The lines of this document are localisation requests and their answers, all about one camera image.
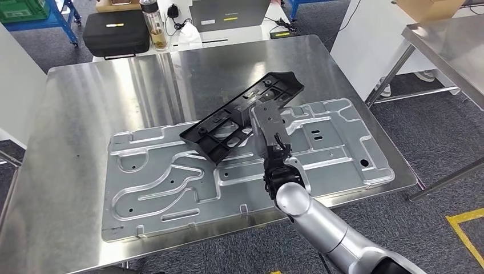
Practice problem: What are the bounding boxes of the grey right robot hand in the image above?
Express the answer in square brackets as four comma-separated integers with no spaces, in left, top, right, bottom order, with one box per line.
[252,130,268,157]

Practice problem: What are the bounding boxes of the black plastic frame part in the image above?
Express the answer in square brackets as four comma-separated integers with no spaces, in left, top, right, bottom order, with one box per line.
[179,71,305,166]

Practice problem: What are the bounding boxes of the stainless steel workbench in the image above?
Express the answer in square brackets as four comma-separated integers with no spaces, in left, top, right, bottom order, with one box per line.
[0,34,418,274]

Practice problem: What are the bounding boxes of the white desk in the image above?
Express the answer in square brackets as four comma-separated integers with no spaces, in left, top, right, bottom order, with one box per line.
[92,0,300,63]

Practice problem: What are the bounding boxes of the stamped metal panel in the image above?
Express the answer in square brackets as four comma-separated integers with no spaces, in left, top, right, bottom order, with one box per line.
[101,98,396,243]

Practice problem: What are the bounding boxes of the white tissue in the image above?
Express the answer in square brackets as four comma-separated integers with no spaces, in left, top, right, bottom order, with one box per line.
[178,22,203,44]

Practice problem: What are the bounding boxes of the white sneaker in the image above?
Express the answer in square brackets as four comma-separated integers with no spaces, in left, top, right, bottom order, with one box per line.
[414,70,436,83]
[374,77,393,98]

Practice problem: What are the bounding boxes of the grey laptop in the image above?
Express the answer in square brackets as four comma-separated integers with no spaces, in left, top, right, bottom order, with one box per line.
[189,0,271,33]

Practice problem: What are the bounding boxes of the blue metal cart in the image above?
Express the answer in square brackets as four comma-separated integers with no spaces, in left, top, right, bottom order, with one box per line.
[0,0,82,48]
[285,0,341,22]

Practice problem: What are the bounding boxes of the white partition board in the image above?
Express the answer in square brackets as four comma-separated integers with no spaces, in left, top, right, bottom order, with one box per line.
[0,22,48,148]
[330,0,451,101]

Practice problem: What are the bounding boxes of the clear drink bottle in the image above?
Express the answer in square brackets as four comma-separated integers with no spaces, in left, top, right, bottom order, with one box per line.
[140,0,170,52]

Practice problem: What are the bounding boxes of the black carrying case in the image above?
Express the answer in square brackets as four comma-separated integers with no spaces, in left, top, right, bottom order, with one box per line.
[82,9,151,61]

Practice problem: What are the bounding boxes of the wooden tray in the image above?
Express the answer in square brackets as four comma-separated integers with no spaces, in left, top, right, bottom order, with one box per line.
[95,0,142,13]

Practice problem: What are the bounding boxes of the brown cardboard box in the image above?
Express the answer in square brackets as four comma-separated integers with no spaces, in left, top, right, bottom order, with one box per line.
[395,0,466,23]

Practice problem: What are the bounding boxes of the stainless steel table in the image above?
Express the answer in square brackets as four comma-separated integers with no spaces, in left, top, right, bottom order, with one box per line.
[365,15,484,202]

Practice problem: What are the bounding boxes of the green plastic crate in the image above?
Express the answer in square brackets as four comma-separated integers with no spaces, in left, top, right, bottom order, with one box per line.
[0,0,51,23]

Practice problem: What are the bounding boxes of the black adapter cable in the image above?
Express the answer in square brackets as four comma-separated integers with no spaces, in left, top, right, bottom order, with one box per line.
[264,15,297,34]

